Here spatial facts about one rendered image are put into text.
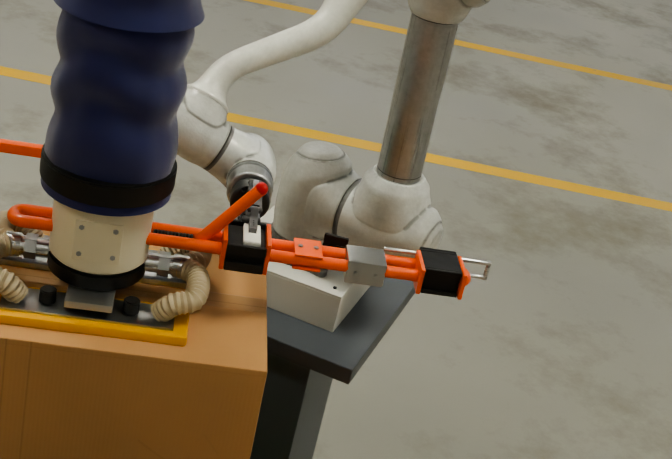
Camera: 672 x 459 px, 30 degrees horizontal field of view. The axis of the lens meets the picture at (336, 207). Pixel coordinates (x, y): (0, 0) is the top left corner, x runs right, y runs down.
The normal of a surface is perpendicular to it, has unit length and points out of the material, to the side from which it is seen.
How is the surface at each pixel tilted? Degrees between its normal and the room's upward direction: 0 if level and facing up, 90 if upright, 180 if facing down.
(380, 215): 89
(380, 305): 0
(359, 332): 0
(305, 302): 90
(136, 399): 90
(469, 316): 0
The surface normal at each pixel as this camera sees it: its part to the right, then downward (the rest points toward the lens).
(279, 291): -0.35, 0.35
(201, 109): 0.43, -0.17
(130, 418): 0.05, 0.46
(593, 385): 0.21, -0.88
